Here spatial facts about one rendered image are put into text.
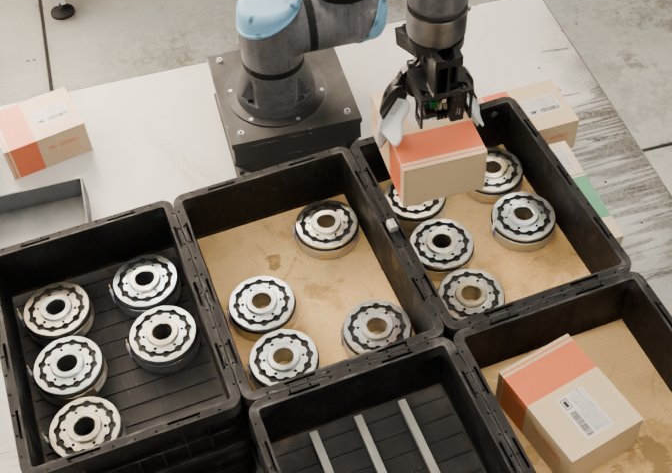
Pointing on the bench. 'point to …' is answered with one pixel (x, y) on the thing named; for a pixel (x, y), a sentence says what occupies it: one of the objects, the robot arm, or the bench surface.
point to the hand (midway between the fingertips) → (426, 132)
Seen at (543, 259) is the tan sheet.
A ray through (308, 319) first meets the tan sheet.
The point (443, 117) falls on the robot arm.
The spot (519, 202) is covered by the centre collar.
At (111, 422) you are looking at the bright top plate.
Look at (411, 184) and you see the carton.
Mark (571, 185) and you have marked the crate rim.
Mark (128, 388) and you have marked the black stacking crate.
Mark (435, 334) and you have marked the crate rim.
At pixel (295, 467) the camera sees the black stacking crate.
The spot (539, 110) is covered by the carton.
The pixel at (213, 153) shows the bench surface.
